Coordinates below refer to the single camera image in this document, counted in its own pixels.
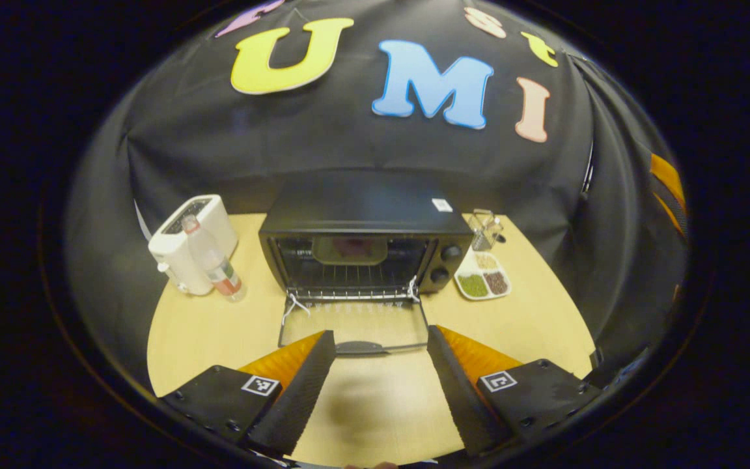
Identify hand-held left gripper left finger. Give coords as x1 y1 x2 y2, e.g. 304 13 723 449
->
163 330 337 456

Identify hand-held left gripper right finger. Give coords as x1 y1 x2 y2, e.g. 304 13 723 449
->
427 326 594 456

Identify black electric oven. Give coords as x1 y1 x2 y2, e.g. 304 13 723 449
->
259 171 474 356

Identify green mung beans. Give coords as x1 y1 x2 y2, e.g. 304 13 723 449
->
458 274 488 298

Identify white divided dish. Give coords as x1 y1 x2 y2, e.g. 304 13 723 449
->
454 249 512 301

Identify clear red label plastic bottle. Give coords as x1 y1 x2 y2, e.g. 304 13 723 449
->
182 215 247 302

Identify glass toothpick holder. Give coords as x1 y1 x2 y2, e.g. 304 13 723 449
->
468 208 505 251

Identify white toaster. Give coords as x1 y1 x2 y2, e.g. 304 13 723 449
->
148 194 239 296

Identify black backdrop cloth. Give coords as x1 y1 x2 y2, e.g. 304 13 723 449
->
66 0 688 391

